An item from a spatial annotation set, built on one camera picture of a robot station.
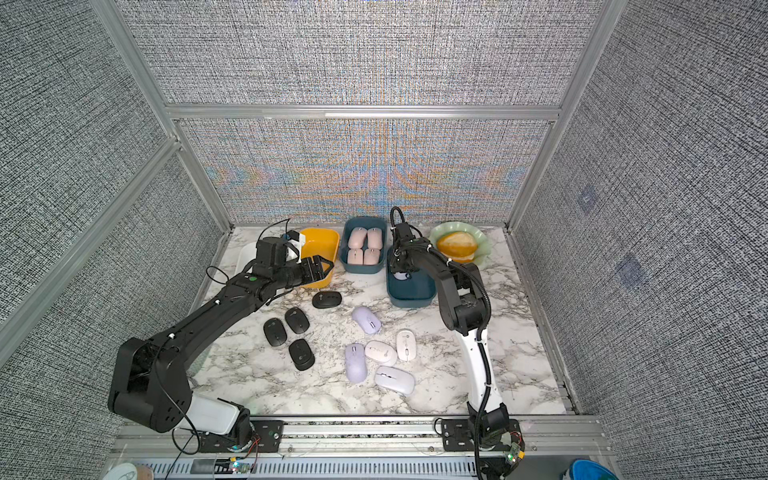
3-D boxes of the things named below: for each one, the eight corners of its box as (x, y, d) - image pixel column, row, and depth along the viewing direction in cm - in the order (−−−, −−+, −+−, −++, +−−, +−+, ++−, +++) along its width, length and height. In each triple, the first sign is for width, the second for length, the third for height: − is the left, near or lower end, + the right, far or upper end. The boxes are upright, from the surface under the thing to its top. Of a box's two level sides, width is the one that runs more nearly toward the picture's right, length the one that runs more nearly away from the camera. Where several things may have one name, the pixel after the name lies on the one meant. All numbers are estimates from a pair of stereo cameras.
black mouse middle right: (298, 337, 92) (296, 334, 90) (283, 317, 96) (281, 314, 94) (313, 326, 94) (312, 322, 92) (298, 307, 99) (296, 303, 97)
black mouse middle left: (271, 350, 89) (269, 347, 87) (263, 326, 94) (260, 323, 92) (289, 340, 91) (288, 337, 89) (280, 317, 96) (279, 314, 94)
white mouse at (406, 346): (397, 361, 88) (397, 357, 85) (396, 334, 93) (396, 330, 91) (416, 361, 88) (417, 357, 85) (414, 334, 93) (415, 330, 91)
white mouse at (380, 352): (361, 356, 88) (361, 353, 86) (368, 340, 91) (368, 336, 90) (393, 369, 86) (393, 366, 84) (399, 352, 89) (399, 349, 87)
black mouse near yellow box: (312, 308, 98) (311, 304, 96) (315, 295, 102) (313, 290, 99) (341, 308, 98) (340, 304, 96) (342, 295, 102) (342, 290, 99)
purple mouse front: (344, 382, 84) (343, 379, 82) (346, 347, 90) (345, 343, 88) (366, 382, 84) (365, 379, 82) (367, 347, 90) (367, 343, 88)
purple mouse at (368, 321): (372, 338, 92) (371, 333, 89) (350, 316, 97) (350, 312, 94) (383, 328, 94) (383, 323, 92) (362, 307, 99) (361, 302, 96)
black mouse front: (299, 374, 85) (297, 371, 83) (287, 349, 90) (285, 345, 88) (317, 363, 87) (316, 360, 85) (304, 338, 92) (303, 335, 90)
